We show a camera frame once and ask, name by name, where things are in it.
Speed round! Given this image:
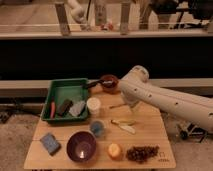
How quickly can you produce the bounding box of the white plastic cup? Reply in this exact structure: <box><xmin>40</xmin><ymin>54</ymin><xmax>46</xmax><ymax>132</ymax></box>
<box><xmin>87</xmin><ymin>97</ymin><xmax>101</xmax><ymax>116</ymax></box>

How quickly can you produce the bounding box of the grey sponge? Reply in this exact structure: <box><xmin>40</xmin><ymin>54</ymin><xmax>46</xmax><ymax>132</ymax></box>
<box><xmin>69</xmin><ymin>101</ymin><xmax>86</xmax><ymax>117</ymax></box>

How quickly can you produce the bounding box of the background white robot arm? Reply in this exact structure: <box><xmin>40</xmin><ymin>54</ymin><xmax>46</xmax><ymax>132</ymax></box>
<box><xmin>67</xmin><ymin>0</ymin><xmax>90</xmax><ymax>31</ymax></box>

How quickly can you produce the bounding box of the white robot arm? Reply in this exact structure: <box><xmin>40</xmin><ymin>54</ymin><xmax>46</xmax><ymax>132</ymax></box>
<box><xmin>118</xmin><ymin>65</ymin><xmax>213</xmax><ymax>133</ymax></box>

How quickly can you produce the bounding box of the orange fruit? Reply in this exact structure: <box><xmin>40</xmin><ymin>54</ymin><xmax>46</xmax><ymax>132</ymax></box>
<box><xmin>107</xmin><ymin>143</ymin><xmax>122</xmax><ymax>159</ymax></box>

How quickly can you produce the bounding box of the green plastic tray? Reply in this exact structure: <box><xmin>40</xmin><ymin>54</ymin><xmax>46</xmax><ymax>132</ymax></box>
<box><xmin>41</xmin><ymin>78</ymin><xmax>88</xmax><ymax>124</ymax></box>

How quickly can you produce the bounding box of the blue transparent cup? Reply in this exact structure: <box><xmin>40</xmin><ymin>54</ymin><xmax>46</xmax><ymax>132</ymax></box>
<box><xmin>90</xmin><ymin>120</ymin><xmax>105</xmax><ymax>138</ymax></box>

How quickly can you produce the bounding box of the purple bowl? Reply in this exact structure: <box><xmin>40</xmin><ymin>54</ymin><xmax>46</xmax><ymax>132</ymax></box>
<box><xmin>66</xmin><ymin>131</ymin><xmax>97</xmax><ymax>163</ymax></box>

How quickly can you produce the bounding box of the dark brown block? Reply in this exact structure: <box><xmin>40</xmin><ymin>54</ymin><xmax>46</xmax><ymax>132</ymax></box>
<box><xmin>57</xmin><ymin>99</ymin><xmax>73</xmax><ymax>116</ymax></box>

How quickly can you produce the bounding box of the cream spatula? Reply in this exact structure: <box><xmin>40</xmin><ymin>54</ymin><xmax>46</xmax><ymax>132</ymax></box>
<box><xmin>117</xmin><ymin>125</ymin><xmax>136</xmax><ymax>134</ymax></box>

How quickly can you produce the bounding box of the bunch of dark grapes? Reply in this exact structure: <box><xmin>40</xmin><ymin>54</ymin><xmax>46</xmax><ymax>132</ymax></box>
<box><xmin>126</xmin><ymin>146</ymin><xmax>159</xmax><ymax>163</ymax></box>

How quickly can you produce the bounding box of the brown saucepan with handle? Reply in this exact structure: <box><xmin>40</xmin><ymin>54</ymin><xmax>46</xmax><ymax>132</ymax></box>
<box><xmin>86</xmin><ymin>74</ymin><xmax>119</xmax><ymax>94</ymax></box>

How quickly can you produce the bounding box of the wheeled robot base stand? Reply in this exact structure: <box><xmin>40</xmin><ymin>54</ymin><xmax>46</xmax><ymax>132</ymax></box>
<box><xmin>177</xmin><ymin>123</ymin><xmax>208</xmax><ymax>143</ymax></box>

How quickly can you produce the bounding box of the blue sponge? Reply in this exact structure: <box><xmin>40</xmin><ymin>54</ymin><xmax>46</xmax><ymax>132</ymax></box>
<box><xmin>40</xmin><ymin>133</ymin><xmax>61</xmax><ymax>156</ymax></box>

